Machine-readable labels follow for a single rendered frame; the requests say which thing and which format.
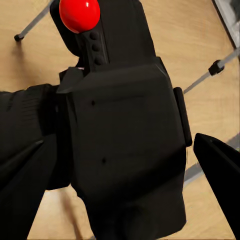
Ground camera tripod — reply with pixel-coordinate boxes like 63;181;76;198
14;0;240;240

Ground digital camera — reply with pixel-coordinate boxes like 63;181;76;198
0;0;192;240

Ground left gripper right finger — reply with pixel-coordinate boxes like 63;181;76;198
193;133;240;240

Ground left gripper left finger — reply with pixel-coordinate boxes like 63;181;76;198
0;133;61;240

